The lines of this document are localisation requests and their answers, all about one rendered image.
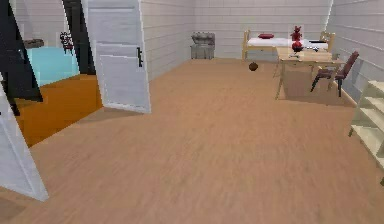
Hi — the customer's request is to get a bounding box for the wooden bed with white mattress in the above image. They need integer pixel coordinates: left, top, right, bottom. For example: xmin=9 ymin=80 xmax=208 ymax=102
xmin=242 ymin=29 xmax=336 ymax=62

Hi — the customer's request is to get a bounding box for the white room door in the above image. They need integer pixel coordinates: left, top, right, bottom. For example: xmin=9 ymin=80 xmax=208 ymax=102
xmin=0 ymin=78 xmax=50 ymax=202
xmin=80 ymin=0 xmax=152 ymax=115

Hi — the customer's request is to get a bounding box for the dark red chair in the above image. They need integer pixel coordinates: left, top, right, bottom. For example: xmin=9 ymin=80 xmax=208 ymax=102
xmin=59 ymin=31 xmax=75 ymax=55
xmin=310 ymin=50 xmax=360 ymax=98

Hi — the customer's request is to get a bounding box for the black door handle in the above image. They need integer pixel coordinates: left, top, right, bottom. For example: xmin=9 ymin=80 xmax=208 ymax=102
xmin=136 ymin=46 xmax=144 ymax=68

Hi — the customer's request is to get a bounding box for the dark grey low table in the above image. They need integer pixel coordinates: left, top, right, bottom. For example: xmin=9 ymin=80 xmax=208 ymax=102
xmin=23 ymin=38 xmax=45 ymax=50

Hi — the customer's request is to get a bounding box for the light wooden table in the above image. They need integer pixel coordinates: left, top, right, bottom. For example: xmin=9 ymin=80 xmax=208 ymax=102
xmin=274 ymin=46 xmax=346 ymax=101

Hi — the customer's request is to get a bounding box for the cream shelf unit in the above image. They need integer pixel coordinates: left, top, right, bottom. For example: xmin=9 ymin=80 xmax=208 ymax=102
xmin=348 ymin=79 xmax=384 ymax=187

